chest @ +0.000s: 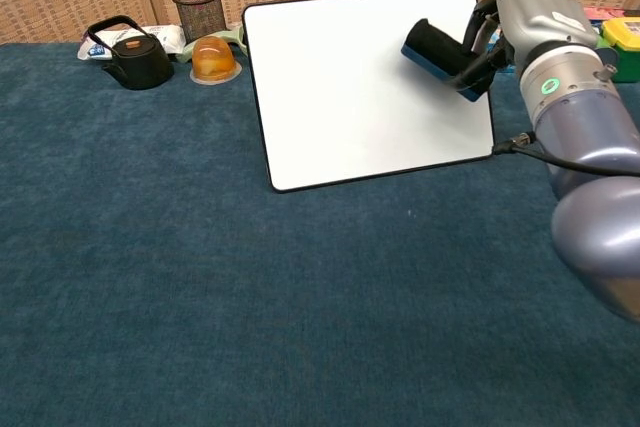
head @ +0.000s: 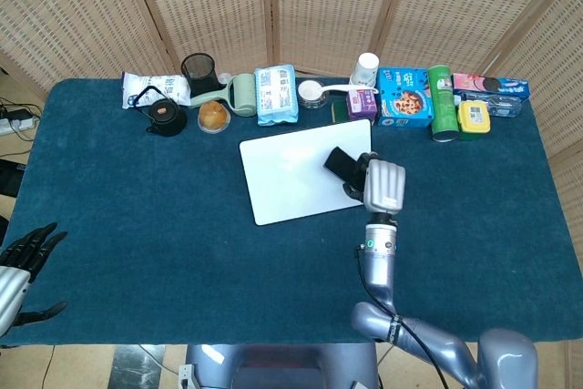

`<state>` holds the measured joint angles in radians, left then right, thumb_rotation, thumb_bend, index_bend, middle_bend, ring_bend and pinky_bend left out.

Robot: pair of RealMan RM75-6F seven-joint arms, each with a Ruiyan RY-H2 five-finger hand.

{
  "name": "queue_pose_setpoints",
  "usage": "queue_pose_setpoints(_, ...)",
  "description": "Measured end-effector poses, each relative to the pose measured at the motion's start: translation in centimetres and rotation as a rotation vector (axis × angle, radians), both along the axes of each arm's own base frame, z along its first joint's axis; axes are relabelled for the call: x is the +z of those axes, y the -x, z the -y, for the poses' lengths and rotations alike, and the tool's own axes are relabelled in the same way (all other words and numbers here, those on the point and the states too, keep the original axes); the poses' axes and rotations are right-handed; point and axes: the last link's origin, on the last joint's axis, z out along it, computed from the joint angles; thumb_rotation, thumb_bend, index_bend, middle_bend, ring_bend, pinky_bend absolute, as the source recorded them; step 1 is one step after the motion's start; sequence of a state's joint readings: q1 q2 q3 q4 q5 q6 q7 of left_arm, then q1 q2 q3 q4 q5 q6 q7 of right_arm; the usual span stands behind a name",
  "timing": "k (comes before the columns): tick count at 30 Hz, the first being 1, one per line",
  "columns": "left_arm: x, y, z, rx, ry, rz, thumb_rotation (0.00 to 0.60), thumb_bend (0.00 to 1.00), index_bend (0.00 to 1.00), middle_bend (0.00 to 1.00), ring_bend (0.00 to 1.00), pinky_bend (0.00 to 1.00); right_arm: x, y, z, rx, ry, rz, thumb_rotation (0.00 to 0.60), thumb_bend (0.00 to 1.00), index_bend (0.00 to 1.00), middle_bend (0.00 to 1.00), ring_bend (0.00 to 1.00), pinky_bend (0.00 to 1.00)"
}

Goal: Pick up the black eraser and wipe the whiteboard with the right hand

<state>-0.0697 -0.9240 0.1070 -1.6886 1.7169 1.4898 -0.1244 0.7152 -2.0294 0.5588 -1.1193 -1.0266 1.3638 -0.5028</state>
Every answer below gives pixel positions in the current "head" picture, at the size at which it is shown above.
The blue biscuit box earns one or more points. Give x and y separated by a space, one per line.
514 87

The white power strip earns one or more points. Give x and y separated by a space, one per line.
18 125

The blue table cloth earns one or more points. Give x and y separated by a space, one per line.
159 234

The woven folding screen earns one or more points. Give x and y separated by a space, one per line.
319 6

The black teapot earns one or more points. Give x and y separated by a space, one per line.
166 118

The round clear lidded container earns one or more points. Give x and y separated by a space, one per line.
309 99

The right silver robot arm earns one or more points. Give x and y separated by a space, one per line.
410 330

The silver robot torso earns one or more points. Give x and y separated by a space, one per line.
273 366

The green chips can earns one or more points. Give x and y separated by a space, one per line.
443 104

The yellow small box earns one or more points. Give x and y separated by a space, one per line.
474 118

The white plastic spoon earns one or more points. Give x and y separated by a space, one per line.
341 88

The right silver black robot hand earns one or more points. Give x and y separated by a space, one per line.
385 181

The blue tissue pack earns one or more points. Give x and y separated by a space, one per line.
275 95

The orange jelly cup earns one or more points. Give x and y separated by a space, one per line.
213 116

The blue cookie box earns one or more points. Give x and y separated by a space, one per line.
405 99

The dark green small box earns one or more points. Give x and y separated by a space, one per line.
339 112

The black equipment beside table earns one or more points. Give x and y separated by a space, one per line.
9 177

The purple small box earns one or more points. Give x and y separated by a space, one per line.
362 106

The white rectangular board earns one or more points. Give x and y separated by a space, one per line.
287 175

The black small object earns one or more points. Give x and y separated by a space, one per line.
341 163

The black mesh pen holder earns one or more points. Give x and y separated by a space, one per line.
200 74

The white paper cup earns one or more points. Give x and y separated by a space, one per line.
365 68

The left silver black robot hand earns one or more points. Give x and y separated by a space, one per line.
25 252

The pink biscuit box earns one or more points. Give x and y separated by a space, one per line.
469 81

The small white round cap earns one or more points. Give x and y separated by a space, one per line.
224 77

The white plastic snack bag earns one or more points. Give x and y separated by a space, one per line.
136 88

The light green lint roller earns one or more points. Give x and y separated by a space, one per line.
243 93

